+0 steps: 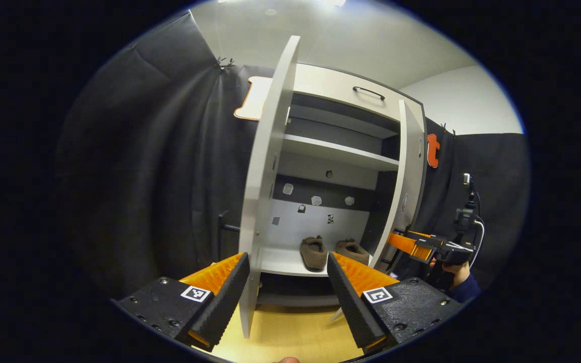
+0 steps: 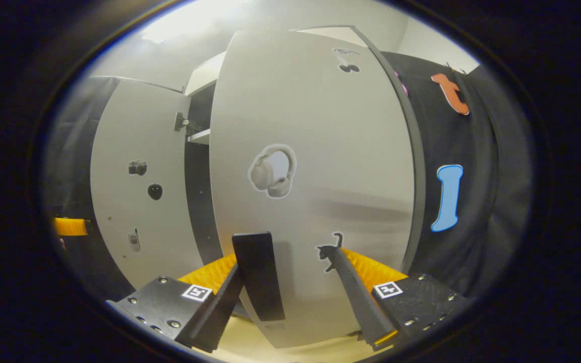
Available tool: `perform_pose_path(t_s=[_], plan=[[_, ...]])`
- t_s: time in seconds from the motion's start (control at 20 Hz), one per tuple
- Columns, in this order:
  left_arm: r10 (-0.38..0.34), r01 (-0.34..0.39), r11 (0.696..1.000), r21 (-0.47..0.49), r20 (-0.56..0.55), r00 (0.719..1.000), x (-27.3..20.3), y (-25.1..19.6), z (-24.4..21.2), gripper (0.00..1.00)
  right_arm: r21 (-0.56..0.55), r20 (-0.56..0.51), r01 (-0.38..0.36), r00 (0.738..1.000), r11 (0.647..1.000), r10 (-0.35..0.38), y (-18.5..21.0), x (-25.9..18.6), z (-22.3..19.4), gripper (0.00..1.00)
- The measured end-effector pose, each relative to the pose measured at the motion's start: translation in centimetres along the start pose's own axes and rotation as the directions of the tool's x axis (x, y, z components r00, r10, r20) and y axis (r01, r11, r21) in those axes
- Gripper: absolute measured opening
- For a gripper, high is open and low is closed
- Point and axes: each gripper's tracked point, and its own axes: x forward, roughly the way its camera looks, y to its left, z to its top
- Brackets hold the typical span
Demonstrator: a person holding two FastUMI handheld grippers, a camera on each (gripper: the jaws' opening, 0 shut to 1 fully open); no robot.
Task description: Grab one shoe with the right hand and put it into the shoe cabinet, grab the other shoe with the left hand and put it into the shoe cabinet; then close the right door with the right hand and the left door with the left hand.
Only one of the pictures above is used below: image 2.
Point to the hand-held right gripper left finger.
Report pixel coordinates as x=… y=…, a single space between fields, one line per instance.
x=205 y=312

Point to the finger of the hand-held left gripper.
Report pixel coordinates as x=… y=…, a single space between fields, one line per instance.
x=71 y=227

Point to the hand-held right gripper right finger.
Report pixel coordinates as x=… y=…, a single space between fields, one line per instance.
x=363 y=302

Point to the white door with camera sticker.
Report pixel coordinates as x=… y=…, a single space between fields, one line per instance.
x=144 y=131

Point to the white door with headphone sticker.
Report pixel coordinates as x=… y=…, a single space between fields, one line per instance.
x=331 y=126

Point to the metal door hinge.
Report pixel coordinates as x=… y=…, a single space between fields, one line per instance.
x=183 y=122

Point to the white cabinet shelf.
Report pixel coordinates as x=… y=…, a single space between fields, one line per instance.
x=199 y=136

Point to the white cabinet drawer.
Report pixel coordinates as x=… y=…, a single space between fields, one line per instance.
x=205 y=75

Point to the black backdrop cloth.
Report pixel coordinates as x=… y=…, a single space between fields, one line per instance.
x=71 y=151
x=487 y=201

